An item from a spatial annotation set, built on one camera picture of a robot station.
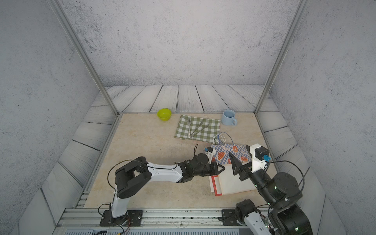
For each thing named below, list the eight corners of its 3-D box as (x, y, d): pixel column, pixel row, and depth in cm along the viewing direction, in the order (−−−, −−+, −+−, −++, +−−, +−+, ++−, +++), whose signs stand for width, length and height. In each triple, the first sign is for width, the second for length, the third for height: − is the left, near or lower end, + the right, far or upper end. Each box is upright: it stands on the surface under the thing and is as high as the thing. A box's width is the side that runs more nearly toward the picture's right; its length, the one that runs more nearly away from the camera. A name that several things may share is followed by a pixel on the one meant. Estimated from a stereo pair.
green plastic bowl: (157, 121, 118) (156, 118, 116) (159, 111, 126) (158, 107, 123) (170, 121, 118) (170, 118, 116) (172, 110, 126) (171, 107, 123)
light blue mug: (222, 125, 112) (223, 120, 107) (220, 115, 119) (221, 109, 115) (235, 125, 112) (237, 120, 107) (232, 115, 119) (234, 109, 115)
